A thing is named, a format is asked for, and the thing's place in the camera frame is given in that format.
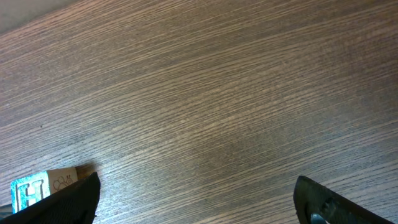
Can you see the blue H wooden block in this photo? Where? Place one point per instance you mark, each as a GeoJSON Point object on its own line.
{"type": "Point", "coordinates": [30, 189]}

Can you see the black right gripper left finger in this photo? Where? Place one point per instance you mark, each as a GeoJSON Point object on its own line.
{"type": "Point", "coordinates": [75, 204]}

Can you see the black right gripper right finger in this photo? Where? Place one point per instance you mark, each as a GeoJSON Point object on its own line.
{"type": "Point", "coordinates": [315, 203]}

